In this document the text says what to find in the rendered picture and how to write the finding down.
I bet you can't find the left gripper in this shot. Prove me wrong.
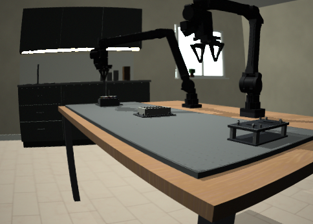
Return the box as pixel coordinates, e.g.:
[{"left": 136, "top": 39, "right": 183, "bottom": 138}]
[{"left": 190, "top": 24, "right": 224, "bottom": 63}]

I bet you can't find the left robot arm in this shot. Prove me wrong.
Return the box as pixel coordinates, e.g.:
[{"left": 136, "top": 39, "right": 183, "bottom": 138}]
[{"left": 180, "top": 0, "right": 265, "bottom": 113}]

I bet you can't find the white grid rack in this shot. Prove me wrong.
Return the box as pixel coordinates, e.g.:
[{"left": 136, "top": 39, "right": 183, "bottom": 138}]
[{"left": 138, "top": 106, "right": 171, "bottom": 116}]

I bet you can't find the grey curved work surface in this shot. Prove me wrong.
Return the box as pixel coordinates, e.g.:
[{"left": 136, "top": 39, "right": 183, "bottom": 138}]
[{"left": 65, "top": 102, "right": 313, "bottom": 179}]

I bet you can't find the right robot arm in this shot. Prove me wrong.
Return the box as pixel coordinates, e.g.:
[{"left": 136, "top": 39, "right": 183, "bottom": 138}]
[{"left": 90, "top": 28, "right": 202, "bottom": 107}]

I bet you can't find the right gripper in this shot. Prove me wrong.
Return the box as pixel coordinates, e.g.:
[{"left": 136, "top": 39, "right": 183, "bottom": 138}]
[{"left": 96, "top": 65, "right": 113, "bottom": 80}]

